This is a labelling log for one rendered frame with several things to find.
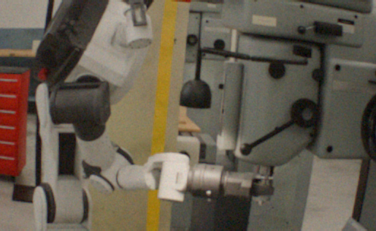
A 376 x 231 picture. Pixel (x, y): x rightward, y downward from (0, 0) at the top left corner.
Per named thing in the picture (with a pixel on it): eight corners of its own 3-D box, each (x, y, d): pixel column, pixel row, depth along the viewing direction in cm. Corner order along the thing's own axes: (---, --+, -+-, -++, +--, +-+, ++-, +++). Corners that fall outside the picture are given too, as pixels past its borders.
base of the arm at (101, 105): (53, 137, 193) (46, 104, 186) (62, 107, 203) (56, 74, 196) (106, 138, 191) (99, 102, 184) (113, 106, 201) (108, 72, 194)
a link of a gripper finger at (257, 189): (272, 197, 188) (249, 194, 189) (274, 184, 188) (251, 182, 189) (272, 198, 187) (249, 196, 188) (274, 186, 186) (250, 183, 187)
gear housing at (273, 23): (243, 32, 171) (245, -8, 169) (219, 26, 194) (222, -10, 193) (364, 50, 177) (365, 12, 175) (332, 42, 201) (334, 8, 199)
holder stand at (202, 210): (209, 247, 231) (217, 188, 228) (189, 227, 252) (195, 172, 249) (244, 245, 235) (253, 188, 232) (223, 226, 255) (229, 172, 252)
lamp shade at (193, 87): (172, 104, 176) (174, 77, 175) (196, 103, 180) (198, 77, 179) (193, 109, 170) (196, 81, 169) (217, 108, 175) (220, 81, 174)
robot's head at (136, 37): (119, 52, 195) (134, 37, 188) (114, 19, 198) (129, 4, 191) (142, 52, 199) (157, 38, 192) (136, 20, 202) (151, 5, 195)
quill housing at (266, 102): (242, 169, 178) (255, 33, 173) (223, 151, 198) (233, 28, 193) (313, 170, 182) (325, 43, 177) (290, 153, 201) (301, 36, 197)
